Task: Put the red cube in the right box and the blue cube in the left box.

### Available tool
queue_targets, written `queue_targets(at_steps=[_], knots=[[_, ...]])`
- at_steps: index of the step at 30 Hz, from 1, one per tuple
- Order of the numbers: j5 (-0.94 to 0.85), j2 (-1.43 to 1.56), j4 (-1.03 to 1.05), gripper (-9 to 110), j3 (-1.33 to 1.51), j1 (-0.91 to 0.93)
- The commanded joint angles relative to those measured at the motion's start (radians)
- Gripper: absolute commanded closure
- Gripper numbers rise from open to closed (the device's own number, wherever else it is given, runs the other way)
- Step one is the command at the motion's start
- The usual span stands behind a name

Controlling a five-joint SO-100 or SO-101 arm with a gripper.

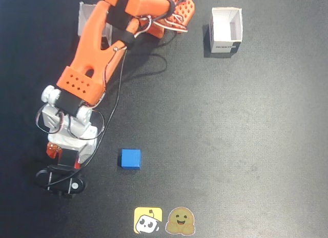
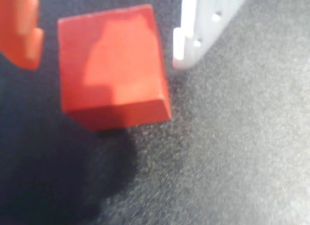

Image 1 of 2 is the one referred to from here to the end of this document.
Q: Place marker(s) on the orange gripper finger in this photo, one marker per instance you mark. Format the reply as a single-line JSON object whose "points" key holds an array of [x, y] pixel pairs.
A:
{"points": [[53, 150]]}

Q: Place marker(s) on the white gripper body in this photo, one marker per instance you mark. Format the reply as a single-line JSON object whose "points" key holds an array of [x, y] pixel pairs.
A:
{"points": [[67, 158]]}

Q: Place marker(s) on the blue cube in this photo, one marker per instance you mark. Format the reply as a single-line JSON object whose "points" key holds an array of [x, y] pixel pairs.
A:
{"points": [[130, 158]]}

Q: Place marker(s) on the orange and white robot arm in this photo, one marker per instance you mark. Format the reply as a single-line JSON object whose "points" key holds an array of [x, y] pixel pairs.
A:
{"points": [[89, 43]]}

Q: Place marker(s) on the white paper box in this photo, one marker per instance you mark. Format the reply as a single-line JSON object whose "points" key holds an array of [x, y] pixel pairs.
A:
{"points": [[225, 25], [84, 17]]}

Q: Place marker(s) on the yellow robot sticker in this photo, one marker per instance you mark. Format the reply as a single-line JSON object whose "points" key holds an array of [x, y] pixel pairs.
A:
{"points": [[147, 220]]}

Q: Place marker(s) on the hugging face emoji sticker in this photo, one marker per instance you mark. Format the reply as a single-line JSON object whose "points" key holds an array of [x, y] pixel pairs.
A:
{"points": [[180, 220]]}

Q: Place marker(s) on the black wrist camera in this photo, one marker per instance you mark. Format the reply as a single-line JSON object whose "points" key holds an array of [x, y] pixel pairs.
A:
{"points": [[61, 182]]}

